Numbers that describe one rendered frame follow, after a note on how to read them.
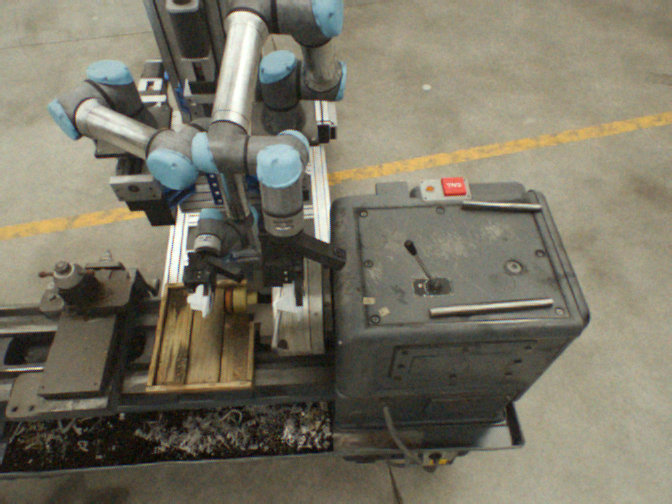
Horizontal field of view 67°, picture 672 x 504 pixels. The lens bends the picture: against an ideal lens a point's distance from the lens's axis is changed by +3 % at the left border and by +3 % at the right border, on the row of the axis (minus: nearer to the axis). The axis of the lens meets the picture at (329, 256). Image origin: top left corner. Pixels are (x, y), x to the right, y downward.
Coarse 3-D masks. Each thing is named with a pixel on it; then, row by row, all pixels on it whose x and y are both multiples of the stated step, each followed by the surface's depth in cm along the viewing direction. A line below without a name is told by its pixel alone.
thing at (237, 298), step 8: (232, 288) 137; (240, 288) 135; (224, 296) 134; (232, 296) 135; (240, 296) 134; (248, 296) 135; (256, 296) 135; (224, 304) 134; (232, 304) 134; (240, 304) 134; (248, 304) 135; (232, 312) 136; (240, 312) 135
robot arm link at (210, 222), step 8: (208, 208) 153; (200, 216) 152; (208, 216) 151; (216, 216) 152; (200, 224) 150; (208, 224) 149; (216, 224) 151; (200, 232) 148; (208, 232) 148; (216, 232) 149
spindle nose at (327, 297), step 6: (324, 270) 131; (330, 270) 133; (324, 276) 130; (330, 276) 130; (324, 282) 129; (330, 282) 129; (324, 288) 128; (330, 288) 128; (324, 294) 128; (330, 294) 128; (324, 300) 128; (330, 300) 128; (324, 306) 128; (330, 306) 128; (324, 312) 128; (330, 312) 128; (324, 318) 129; (330, 318) 129; (324, 324) 130; (330, 324) 130; (324, 330) 132; (330, 330) 132
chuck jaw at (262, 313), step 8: (256, 304) 134; (264, 304) 134; (248, 312) 132; (256, 312) 132; (264, 312) 132; (272, 312) 132; (248, 320) 135; (256, 320) 131; (264, 320) 130; (272, 320) 130; (256, 328) 132; (264, 328) 129; (272, 328) 129; (264, 336) 127; (272, 336) 128; (280, 344) 128
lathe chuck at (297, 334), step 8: (304, 264) 125; (304, 280) 123; (272, 288) 123; (280, 288) 123; (272, 296) 123; (304, 296) 122; (272, 304) 123; (304, 304) 122; (288, 312) 122; (288, 320) 123; (296, 320) 123; (304, 320) 123; (280, 328) 124; (288, 328) 124; (296, 328) 124; (304, 328) 124; (280, 336) 125; (288, 336) 125; (296, 336) 125; (304, 336) 125; (288, 344) 127; (296, 344) 127; (304, 344) 127; (280, 352) 130; (288, 352) 130; (296, 352) 131; (304, 352) 131
